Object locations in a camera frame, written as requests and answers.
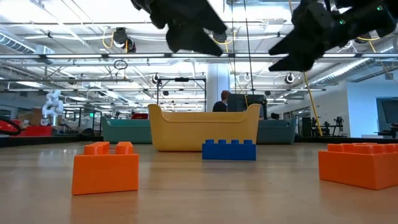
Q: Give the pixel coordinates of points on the red storage crate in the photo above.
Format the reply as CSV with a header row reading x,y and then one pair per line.
x,y
37,131

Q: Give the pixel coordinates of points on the black metal frame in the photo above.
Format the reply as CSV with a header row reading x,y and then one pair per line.
x,y
182,79

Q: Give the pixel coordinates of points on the black table edge rail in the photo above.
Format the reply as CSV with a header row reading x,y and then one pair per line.
x,y
37,141
360,140

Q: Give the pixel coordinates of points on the black equipment rig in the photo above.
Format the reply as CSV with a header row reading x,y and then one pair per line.
x,y
331,126

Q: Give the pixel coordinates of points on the white building column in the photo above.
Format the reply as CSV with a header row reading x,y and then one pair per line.
x,y
217,81

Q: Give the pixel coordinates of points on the black equipment stand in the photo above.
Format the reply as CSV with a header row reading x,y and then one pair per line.
x,y
388,130

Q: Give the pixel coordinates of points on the teal plastic bin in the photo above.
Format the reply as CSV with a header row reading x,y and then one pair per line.
x,y
126,132

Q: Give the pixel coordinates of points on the long blue toy block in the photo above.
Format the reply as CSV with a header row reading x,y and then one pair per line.
x,y
229,152

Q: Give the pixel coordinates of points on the red bulky object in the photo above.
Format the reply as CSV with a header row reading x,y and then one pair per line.
x,y
7,127

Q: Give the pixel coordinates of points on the black computer monitor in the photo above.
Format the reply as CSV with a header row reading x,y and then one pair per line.
x,y
245,102

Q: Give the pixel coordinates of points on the silver ventilation duct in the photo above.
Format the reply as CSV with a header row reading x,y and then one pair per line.
x,y
21,45

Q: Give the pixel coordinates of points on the small red box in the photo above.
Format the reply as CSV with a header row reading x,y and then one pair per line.
x,y
139,116

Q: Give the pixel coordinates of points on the small orange toy block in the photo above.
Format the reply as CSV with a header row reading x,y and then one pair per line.
x,y
105,174

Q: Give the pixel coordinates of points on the person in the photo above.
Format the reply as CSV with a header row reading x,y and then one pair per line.
x,y
219,107

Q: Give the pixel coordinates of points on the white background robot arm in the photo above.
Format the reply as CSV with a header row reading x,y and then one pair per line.
x,y
53,105

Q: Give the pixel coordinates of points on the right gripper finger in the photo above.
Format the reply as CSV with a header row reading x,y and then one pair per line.
x,y
295,43
297,62

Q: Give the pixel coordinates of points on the brown cardboard box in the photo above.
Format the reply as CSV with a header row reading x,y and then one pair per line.
x,y
32,117

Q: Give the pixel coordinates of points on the dark wall screen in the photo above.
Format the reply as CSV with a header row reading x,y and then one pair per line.
x,y
388,113

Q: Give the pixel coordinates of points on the small round ceiling reel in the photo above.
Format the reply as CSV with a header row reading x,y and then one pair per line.
x,y
155,78
289,78
247,77

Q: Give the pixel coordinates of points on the yellow plastic bin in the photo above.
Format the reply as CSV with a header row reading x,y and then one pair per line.
x,y
202,133

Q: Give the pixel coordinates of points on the black cabinet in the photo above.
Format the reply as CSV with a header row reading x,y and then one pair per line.
x,y
306,126

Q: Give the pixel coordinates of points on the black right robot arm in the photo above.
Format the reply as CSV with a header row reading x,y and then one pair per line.
x,y
388,17

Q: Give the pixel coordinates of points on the large orange toy block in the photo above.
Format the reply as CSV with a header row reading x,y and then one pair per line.
x,y
360,168

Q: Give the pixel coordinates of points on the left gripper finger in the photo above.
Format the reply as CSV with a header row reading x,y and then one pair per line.
x,y
211,21
192,40

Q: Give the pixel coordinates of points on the blue-grey plastic bin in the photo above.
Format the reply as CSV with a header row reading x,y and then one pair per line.
x,y
276,132

